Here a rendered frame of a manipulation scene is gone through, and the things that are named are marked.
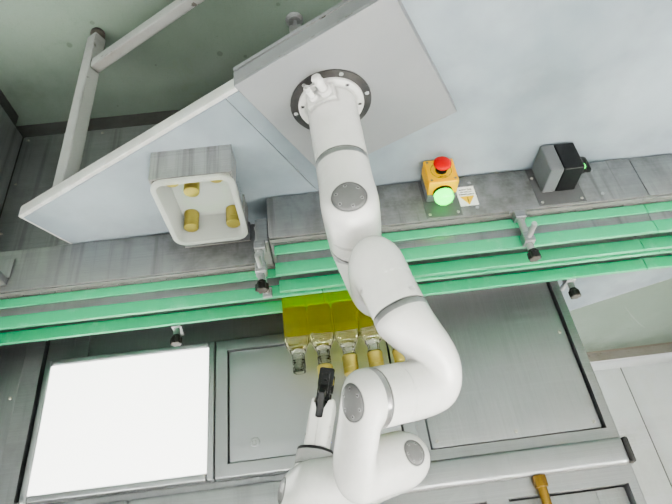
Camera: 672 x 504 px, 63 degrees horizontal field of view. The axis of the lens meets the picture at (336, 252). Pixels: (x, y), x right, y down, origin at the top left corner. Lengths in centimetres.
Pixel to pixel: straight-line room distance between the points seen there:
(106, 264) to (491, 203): 94
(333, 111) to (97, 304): 75
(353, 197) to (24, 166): 145
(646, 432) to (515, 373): 353
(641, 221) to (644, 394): 370
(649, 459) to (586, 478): 348
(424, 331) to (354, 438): 17
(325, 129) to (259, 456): 76
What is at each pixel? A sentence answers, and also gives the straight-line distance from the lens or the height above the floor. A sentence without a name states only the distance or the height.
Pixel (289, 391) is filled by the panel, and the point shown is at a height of 114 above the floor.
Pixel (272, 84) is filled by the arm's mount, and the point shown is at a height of 80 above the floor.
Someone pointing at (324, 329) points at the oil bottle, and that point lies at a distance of 127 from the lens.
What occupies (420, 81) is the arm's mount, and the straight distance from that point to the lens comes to 110.
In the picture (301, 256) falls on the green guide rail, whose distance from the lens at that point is 125.
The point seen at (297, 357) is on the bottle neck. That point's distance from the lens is 126.
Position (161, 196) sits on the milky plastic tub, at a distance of 123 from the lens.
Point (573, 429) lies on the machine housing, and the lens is 147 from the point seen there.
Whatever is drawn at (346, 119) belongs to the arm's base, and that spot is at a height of 89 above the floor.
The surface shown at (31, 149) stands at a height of 17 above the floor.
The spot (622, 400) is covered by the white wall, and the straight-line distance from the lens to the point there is 499.
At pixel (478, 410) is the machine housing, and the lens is 143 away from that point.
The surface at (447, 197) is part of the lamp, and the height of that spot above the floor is 85.
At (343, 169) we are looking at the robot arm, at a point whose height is 101.
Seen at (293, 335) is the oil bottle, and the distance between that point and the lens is 127.
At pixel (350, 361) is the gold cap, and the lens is 125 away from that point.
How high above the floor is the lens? 162
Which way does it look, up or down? 34 degrees down
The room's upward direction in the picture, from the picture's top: 172 degrees clockwise
